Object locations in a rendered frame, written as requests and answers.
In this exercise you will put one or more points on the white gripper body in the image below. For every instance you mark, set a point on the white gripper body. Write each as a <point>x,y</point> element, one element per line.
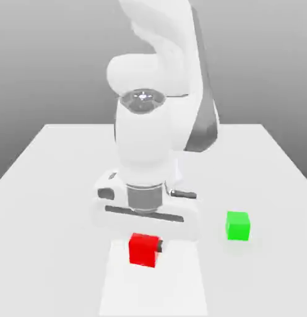
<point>114,220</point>

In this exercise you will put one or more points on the small green cube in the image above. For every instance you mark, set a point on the small green cube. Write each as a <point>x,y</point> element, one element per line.
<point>237,225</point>

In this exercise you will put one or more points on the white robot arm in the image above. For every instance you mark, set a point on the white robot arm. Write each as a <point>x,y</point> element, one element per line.
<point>141,138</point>

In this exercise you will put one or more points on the small red cube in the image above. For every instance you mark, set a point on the small red cube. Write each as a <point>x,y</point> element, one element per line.
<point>142,250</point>

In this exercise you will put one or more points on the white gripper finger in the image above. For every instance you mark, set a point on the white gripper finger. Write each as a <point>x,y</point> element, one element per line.
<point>159,245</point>

